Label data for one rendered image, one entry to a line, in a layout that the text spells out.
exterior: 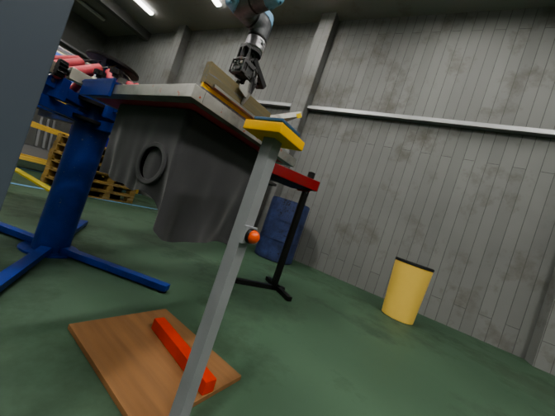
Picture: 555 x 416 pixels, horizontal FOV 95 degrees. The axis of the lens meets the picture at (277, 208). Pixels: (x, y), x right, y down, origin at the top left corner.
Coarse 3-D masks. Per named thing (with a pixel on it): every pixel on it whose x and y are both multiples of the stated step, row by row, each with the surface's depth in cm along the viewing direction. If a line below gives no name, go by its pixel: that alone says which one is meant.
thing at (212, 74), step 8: (208, 64) 85; (208, 72) 84; (216, 72) 87; (224, 72) 89; (208, 80) 85; (216, 80) 88; (224, 80) 90; (232, 80) 93; (224, 88) 91; (232, 88) 94; (232, 96) 94; (240, 96) 98; (248, 104) 102; (256, 104) 105; (256, 112) 106; (264, 112) 110
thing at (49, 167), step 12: (60, 144) 386; (48, 156) 389; (60, 156) 398; (48, 168) 386; (48, 180) 391; (96, 180) 398; (108, 180) 417; (108, 192) 420; (120, 192) 446; (132, 192) 467
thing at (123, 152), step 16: (128, 112) 99; (144, 112) 93; (160, 112) 87; (176, 112) 82; (112, 128) 104; (128, 128) 97; (144, 128) 91; (160, 128) 85; (176, 128) 80; (112, 144) 103; (128, 144) 96; (144, 144) 90; (160, 144) 83; (112, 160) 101; (128, 160) 95; (144, 160) 89; (160, 160) 84; (112, 176) 99; (128, 176) 94; (144, 176) 86; (160, 176) 82; (160, 192) 83
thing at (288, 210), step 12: (276, 204) 388; (288, 204) 379; (276, 216) 383; (288, 216) 379; (264, 228) 394; (276, 228) 380; (288, 228) 379; (300, 228) 390; (264, 240) 386; (276, 240) 379; (264, 252) 382; (276, 252) 378; (288, 264) 395
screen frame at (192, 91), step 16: (96, 96) 107; (112, 96) 97; (128, 96) 89; (144, 96) 82; (160, 96) 76; (176, 96) 71; (192, 96) 68; (208, 96) 72; (208, 112) 76; (224, 112) 77; (240, 128) 84; (256, 144) 97; (288, 160) 111
